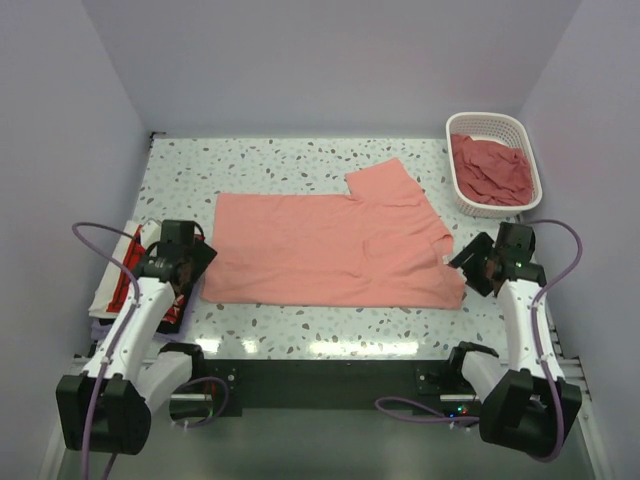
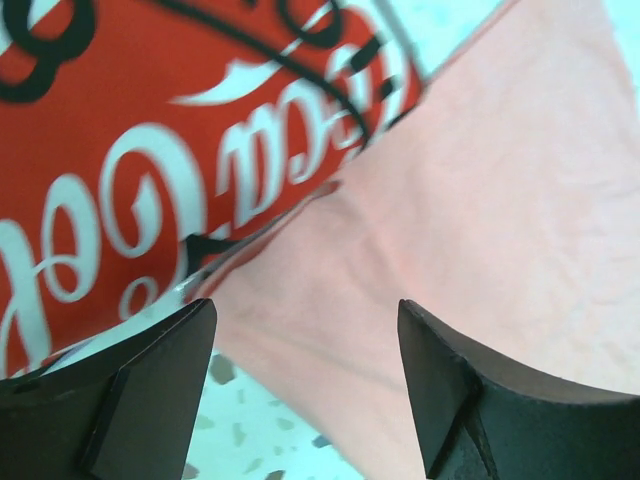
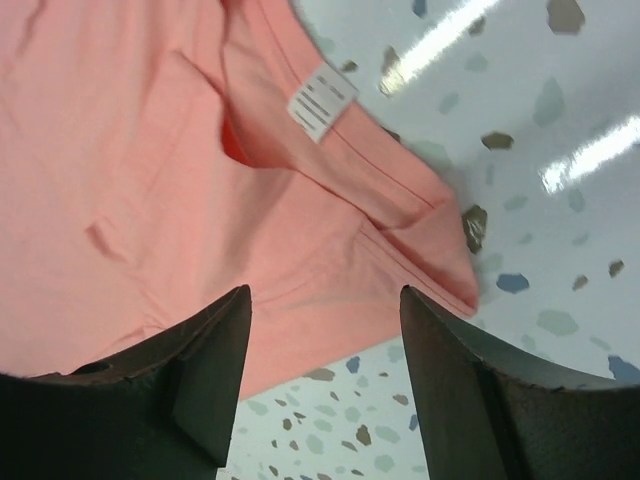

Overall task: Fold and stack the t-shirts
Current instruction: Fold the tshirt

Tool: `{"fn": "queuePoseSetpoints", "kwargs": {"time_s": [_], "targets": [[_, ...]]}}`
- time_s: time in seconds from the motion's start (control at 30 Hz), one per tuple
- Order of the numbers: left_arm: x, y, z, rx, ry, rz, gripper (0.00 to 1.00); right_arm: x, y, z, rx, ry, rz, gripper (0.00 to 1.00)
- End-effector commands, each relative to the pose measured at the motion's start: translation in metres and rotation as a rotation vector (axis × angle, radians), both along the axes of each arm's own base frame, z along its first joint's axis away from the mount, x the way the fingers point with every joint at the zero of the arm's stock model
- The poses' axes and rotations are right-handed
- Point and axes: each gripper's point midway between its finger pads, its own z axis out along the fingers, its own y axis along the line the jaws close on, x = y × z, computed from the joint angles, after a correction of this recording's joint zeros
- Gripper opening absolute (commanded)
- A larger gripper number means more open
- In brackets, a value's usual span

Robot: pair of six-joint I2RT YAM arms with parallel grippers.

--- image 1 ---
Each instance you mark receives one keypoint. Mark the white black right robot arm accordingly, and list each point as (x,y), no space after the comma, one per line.
(527,404)

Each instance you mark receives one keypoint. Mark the white plastic laundry basket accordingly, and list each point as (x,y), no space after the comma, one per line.
(504,130)

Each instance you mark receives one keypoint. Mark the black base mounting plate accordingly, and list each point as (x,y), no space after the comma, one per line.
(324,385)

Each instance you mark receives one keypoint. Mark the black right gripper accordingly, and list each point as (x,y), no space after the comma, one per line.
(480,245)

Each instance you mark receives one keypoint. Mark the aluminium extrusion rail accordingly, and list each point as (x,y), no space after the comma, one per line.
(570,369)

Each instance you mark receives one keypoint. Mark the dark pink crumpled shirt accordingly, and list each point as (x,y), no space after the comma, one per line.
(490,173)

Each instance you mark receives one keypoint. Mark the lavender folded shirt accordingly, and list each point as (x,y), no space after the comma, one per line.
(99,332)

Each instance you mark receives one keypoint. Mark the red white printed folded shirt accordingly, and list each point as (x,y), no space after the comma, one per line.
(156,296)

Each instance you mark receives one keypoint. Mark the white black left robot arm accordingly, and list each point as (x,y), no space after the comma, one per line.
(108,406)

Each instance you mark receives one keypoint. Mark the salmon pink t shirt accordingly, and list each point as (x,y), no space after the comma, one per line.
(381,244)

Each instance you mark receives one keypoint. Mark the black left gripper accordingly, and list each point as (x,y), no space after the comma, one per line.
(203,256)

